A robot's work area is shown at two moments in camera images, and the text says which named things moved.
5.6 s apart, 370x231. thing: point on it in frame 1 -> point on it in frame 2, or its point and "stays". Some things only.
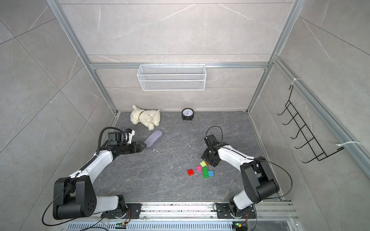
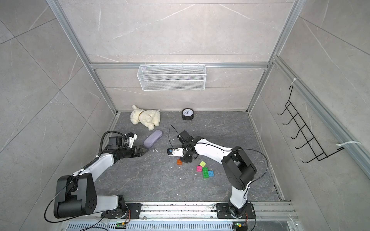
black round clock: x=187 y=114 stays
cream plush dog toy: x=150 y=118 stays
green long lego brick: x=205 y=172 stays
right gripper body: x=207 y=156 -> x=187 y=157
